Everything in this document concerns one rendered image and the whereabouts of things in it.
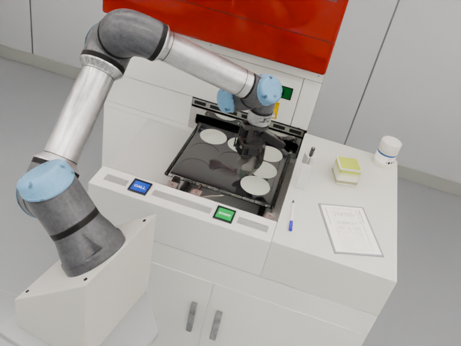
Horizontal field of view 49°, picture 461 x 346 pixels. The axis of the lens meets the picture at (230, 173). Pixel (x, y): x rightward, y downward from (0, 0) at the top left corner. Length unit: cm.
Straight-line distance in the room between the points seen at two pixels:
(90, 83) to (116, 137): 92
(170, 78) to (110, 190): 63
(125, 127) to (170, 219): 77
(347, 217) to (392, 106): 199
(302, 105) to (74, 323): 111
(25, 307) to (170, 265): 49
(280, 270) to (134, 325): 44
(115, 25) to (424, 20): 234
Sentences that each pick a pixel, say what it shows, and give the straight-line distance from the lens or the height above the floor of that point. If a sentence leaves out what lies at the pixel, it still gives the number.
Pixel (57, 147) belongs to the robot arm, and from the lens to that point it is 128.
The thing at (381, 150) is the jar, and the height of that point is 103.
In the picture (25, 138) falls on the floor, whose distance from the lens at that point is 341.
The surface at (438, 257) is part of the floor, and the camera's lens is 324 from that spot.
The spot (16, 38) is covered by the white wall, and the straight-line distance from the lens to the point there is 424.
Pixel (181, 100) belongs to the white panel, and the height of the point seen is 94.
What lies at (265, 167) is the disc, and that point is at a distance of 180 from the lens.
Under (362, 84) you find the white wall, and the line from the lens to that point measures 344.
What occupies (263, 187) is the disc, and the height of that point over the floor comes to 90.
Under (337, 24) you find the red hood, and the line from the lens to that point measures 171.
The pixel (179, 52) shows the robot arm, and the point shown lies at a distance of 127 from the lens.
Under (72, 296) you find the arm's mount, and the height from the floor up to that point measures 104.
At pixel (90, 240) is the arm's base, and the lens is 113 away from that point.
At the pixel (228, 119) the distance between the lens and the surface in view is 195.
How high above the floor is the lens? 192
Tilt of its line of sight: 36 degrees down
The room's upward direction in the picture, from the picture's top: 13 degrees clockwise
